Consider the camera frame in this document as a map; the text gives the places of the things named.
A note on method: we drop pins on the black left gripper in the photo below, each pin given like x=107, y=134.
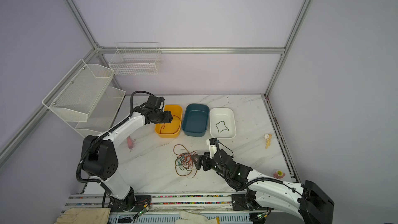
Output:
x=168, y=117

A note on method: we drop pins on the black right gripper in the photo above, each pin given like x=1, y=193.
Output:
x=205, y=159

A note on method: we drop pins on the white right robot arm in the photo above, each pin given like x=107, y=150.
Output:
x=306, y=201

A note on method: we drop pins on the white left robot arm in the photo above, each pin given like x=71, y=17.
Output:
x=99, y=162

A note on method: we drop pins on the yellow plastic bin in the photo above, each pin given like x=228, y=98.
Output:
x=170, y=130

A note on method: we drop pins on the teal plastic bin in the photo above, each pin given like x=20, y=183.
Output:
x=195, y=120

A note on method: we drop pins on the white plastic bin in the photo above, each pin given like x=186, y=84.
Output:
x=222, y=123

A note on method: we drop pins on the white work glove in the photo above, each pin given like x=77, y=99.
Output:
x=190, y=218

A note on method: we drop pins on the small white yellow toy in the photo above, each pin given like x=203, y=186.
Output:
x=268, y=138

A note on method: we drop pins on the pink green small toy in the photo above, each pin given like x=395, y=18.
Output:
x=278, y=174

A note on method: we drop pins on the beige cloth glove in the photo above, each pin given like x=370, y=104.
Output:
x=84, y=216

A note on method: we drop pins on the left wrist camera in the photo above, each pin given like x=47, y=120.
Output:
x=155, y=102

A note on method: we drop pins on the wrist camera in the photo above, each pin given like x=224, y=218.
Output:
x=213, y=146
x=155, y=102

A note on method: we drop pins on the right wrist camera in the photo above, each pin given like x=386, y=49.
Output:
x=213, y=146

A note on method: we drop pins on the purple pink-handled spatula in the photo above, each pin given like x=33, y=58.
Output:
x=130, y=143

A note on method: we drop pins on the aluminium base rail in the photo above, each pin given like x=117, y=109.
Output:
x=229, y=208

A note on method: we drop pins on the white wire wall basket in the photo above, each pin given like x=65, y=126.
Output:
x=136, y=58

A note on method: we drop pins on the white mesh wall shelf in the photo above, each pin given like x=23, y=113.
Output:
x=85, y=99

